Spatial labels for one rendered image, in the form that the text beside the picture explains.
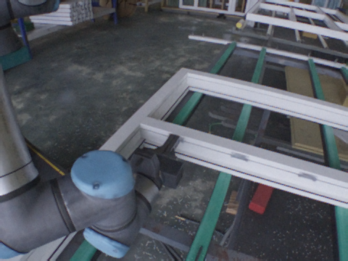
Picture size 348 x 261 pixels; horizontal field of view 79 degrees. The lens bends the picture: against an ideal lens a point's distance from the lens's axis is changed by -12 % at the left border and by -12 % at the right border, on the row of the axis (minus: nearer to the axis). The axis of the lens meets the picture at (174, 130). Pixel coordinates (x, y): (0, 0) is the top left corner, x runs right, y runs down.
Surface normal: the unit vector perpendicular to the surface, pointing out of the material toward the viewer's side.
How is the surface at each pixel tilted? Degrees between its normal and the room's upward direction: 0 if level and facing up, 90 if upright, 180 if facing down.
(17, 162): 69
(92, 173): 5
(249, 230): 0
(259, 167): 90
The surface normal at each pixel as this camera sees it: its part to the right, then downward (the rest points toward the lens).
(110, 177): 0.11, -0.82
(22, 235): 0.51, 0.16
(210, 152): -0.39, 0.55
